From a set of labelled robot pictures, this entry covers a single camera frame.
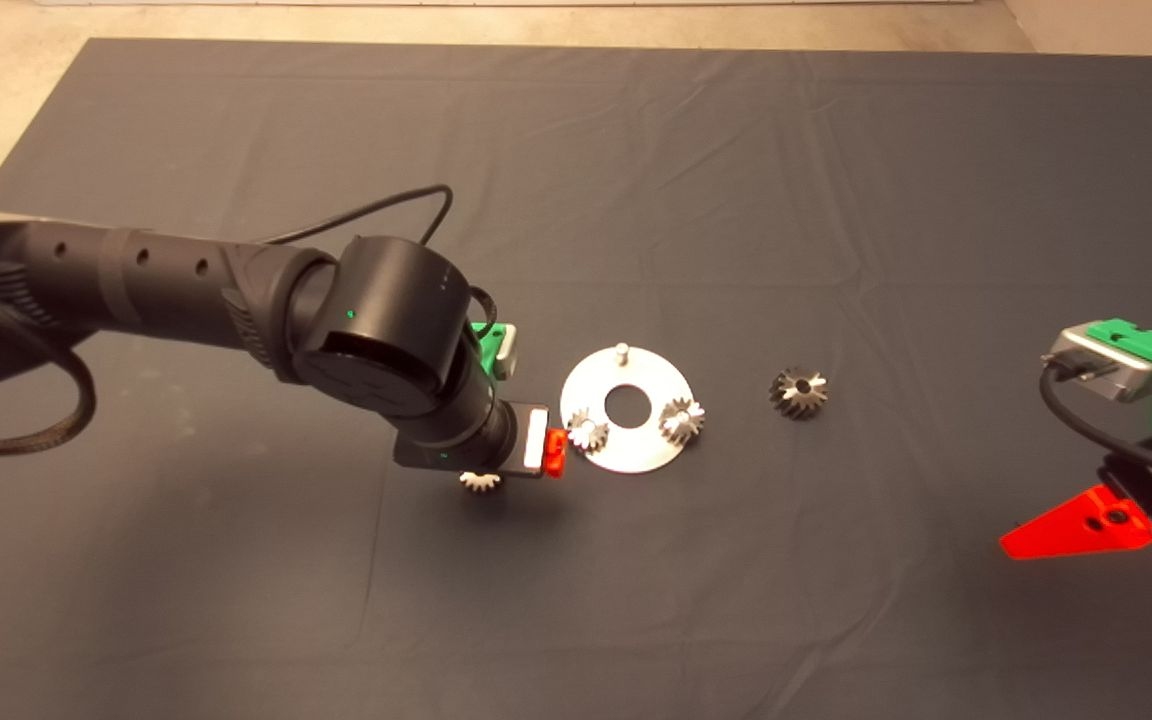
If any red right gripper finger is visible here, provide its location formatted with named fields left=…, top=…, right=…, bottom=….
left=999, top=484, right=1152, bottom=560

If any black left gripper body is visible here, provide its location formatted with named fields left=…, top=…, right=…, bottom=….
left=394, top=400, right=549, bottom=481

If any large steel gear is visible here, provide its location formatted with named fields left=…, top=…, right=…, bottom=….
left=769, top=366, right=829, bottom=421

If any round metal plate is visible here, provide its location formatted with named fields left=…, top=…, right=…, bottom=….
left=560, top=343, right=694, bottom=475

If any dark grey table cloth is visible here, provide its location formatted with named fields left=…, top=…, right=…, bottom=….
left=0, top=38, right=1152, bottom=720

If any green left camera mount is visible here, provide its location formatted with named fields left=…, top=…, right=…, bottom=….
left=471, top=322, right=512, bottom=381

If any black right camera cable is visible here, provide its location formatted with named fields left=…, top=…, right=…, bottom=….
left=1039, top=362, right=1152, bottom=491

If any silver right camera box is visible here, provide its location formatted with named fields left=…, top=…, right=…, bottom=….
left=1041, top=328, right=1152, bottom=403

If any thin black left camera cable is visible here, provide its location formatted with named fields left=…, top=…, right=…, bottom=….
left=266, top=185, right=499, bottom=346

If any braided black left arm cable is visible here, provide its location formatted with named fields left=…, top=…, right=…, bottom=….
left=0, top=270, right=97, bottom=456

